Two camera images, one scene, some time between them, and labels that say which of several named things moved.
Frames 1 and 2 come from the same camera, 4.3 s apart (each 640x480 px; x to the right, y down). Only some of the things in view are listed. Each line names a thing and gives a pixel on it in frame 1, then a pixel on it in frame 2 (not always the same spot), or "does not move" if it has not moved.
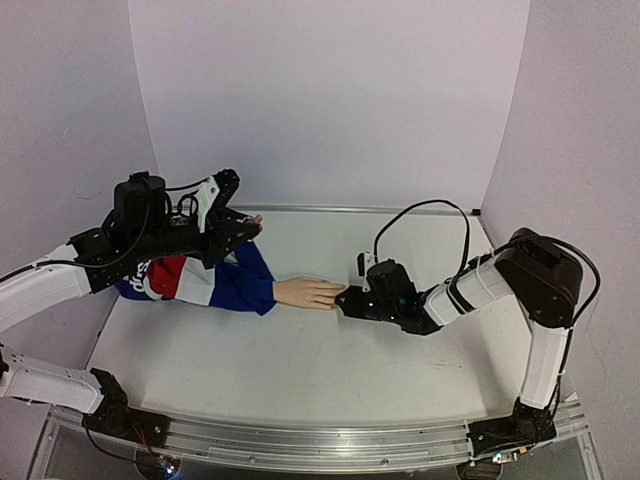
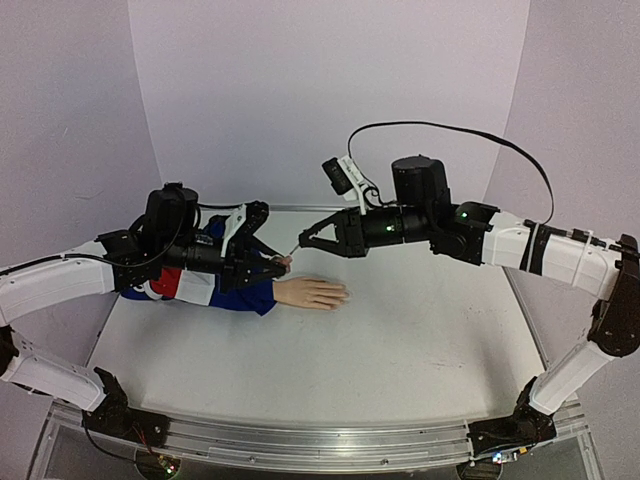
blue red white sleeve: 242,281 does not move
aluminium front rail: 339,446 does not move
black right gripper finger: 354,298 -> 341,220
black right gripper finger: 351,304 -> 352,242
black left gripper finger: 231,239 -> 268,270
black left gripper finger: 231,217 -> 255,243
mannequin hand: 308,292 does not move
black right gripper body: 361,298 -> 351,233
